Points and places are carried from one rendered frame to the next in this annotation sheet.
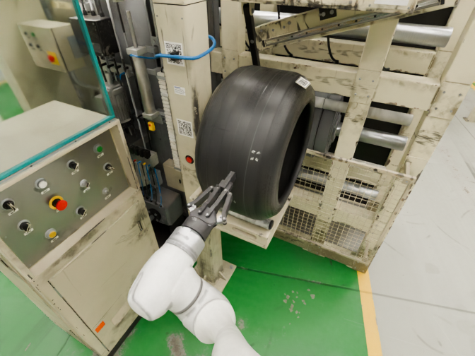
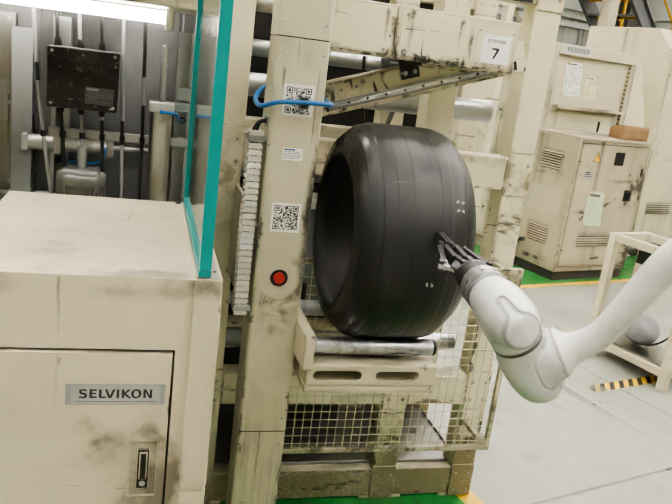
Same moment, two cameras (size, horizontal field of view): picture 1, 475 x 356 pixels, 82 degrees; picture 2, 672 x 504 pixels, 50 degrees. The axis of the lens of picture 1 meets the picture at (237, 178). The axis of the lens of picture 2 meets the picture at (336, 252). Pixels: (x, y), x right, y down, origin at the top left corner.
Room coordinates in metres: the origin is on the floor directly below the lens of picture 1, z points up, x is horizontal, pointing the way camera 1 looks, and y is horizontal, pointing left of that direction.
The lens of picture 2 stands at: (-0.41, 1.33, 1.62)
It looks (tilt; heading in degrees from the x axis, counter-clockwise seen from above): 15 degrees down; 317
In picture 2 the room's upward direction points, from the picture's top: 7 degrees clockwise
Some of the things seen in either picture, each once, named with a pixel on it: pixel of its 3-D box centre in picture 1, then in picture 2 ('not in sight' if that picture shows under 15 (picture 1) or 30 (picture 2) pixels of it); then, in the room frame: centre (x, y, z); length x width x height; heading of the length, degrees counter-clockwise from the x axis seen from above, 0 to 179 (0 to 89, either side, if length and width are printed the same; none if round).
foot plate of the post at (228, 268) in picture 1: (210, 272); not in sight; (1.05, 0.19, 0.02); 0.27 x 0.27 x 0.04; 63
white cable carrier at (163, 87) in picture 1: (174, 126); (248, 223); (1.06, 0.28, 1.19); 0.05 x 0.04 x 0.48; 153
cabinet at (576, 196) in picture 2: not in sight; (579, 204); (2.92, -4.67, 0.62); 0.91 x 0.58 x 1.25; 78
